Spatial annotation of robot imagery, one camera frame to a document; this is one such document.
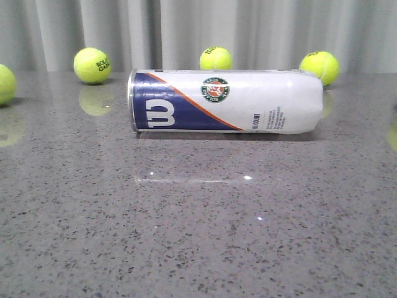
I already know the white blue Wilson tennis can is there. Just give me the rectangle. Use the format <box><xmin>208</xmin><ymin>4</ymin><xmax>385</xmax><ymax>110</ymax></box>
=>
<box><xmin>127</xmin><ymin>70</ymin><xmax>323</xmax><ymax>135</ymax></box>

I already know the yellow tennis ball centre back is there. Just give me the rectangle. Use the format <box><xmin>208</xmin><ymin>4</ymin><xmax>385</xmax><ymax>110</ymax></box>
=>
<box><xmin>199</xmin><ymin>47</ymin><xmax>233</xmax><ymax>70</ymax></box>

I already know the Roland Garros yellow tennis ball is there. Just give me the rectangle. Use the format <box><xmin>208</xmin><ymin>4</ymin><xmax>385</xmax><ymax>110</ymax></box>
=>
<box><xmin>73</xmin><ymin>47</ymin><xmax>112</xmax><ymax>84</ymax></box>

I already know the yellow tennis ball right back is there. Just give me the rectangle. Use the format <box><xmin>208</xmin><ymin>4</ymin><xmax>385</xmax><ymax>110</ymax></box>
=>
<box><xmin>299</xmin><ymin>51</ymin><xmax>339</xmax><ymax>86</ymax></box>

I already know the Wilson 3 yellow tennis ball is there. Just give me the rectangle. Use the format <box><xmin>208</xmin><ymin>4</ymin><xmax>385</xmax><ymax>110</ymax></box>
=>
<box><xmin>0</xmin><ymin>64</ymin><xmax>17</xmax><ymax>106</ymax></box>

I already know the grey curtain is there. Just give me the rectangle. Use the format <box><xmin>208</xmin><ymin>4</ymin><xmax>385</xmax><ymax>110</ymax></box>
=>
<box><xmin>1</xmin><ymin>1</ymin><xmax>396</xmax><ymax>73</ymax></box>

